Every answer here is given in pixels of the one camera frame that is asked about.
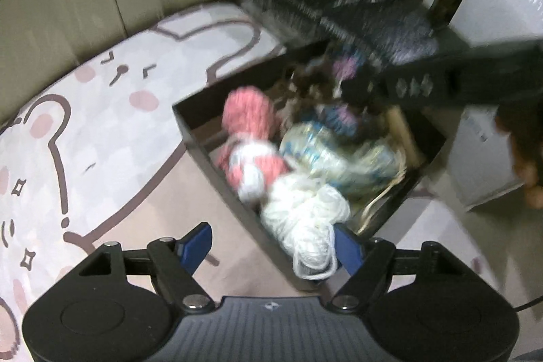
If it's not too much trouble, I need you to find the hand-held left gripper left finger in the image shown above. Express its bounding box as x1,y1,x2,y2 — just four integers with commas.
80,222,215,314

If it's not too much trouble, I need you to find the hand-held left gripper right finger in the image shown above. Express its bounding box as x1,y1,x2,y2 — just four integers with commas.
327,224,463,314

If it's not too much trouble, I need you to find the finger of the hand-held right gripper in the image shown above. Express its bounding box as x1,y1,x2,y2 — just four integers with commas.
339,69,389,102

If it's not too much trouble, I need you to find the dark floral scrunchie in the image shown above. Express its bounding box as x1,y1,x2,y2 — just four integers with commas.
293,48,382,142

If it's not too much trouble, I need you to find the oval wooden box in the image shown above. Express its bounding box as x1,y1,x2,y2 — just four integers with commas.
388,108,425,168

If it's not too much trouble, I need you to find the white yarn ball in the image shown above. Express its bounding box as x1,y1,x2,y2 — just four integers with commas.
260,172,352,282

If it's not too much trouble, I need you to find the green patterned drawstring pouch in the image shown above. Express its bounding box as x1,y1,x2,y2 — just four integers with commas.
280,123,408,197

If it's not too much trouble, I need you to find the pink crochet plush toy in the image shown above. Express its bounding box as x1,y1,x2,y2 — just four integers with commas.
214,87,289,204

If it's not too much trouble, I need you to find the person's right hand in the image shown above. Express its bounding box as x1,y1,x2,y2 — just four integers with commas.
495,103,543,210

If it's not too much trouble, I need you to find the black marbled storage box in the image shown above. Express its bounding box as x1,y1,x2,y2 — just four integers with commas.
232,0,439,66

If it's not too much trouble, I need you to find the bear printed blanket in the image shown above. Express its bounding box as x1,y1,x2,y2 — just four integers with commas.
0,1,488,346

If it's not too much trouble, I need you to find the black cable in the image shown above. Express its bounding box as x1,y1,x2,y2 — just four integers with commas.
511,290,543,312

